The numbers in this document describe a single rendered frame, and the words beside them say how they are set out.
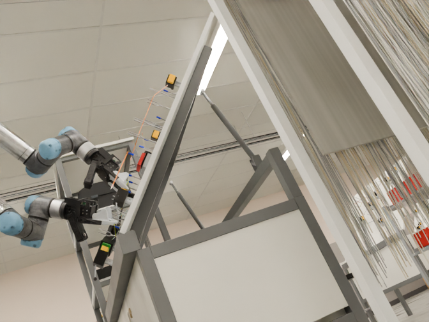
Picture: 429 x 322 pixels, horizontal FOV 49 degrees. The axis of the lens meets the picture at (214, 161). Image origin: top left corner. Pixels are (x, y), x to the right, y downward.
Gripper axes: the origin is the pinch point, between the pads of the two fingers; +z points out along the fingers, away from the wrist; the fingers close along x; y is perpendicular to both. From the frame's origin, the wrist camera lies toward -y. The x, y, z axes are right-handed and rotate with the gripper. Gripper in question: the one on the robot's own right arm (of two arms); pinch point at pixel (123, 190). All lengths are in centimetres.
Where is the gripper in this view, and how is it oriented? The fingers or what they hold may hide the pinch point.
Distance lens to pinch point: 184.2
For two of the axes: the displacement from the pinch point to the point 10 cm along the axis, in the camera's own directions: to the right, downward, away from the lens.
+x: -2.6, 5.7, 7.8
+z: 7.6, 6.2, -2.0
